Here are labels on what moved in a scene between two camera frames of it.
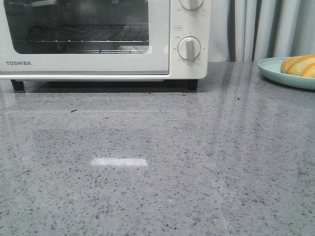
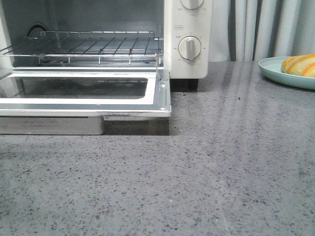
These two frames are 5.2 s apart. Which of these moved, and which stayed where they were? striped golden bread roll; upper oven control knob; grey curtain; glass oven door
Moved: glass oven door
Stayed: striped golden bread roll; grey curtain; upper oven control knob
